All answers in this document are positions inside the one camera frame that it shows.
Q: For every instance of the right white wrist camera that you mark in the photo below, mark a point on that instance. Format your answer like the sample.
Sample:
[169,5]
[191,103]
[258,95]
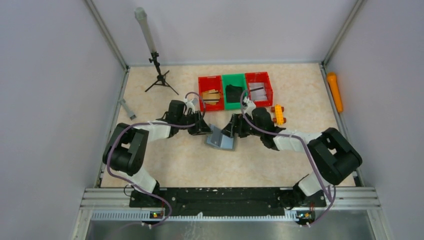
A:
[248,106]

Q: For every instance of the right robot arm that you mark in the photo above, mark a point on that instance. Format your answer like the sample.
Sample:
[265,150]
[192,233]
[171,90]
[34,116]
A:
[331,156]

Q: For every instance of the orange flashlight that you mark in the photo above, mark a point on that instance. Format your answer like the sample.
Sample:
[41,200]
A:
[334,88]

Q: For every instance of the yellow toy brick car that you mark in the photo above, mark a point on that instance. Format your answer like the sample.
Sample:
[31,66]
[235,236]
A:
[278,112]

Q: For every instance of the red bin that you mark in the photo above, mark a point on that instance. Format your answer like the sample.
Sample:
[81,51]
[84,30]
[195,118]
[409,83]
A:
[211,82]
[261,77]

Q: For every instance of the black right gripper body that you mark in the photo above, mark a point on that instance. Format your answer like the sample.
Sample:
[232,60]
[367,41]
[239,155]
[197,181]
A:
[237,125]

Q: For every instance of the black item in bin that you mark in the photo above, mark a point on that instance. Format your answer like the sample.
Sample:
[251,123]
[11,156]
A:
[233,93]

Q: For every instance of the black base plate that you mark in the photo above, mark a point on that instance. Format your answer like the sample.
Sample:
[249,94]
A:
[227,201]

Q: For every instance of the grey card holder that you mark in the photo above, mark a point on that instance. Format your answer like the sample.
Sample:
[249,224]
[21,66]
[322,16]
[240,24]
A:
[217,140]

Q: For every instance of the small grey bracket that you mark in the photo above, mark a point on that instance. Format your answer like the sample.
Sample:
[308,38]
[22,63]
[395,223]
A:
[131,115]

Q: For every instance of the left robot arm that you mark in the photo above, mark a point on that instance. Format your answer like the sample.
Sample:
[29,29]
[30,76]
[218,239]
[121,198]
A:
[127,146]

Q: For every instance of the right red bin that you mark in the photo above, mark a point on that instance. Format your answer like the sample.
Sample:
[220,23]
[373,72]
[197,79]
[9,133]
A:
[261,77]

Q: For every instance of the clear bag in bin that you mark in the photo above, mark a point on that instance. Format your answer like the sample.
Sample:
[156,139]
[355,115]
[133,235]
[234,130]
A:
[258,97]

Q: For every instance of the left red bin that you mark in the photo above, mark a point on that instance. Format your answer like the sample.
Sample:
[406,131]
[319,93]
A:
[211,82]

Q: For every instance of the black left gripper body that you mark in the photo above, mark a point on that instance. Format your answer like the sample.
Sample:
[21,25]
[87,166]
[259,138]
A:
[199,125]

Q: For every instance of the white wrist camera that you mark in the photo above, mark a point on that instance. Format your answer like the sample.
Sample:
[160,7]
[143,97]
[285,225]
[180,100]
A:
[248,106]
[191,105]

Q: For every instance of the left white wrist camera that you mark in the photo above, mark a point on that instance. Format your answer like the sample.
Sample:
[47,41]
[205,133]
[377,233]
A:
[191,105]

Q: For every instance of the white credit card black stripe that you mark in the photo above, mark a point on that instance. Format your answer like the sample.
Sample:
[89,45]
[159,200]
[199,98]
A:
[257,88]

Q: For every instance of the black tripod with grey tube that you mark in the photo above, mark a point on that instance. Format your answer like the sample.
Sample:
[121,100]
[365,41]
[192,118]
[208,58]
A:
[142,19]

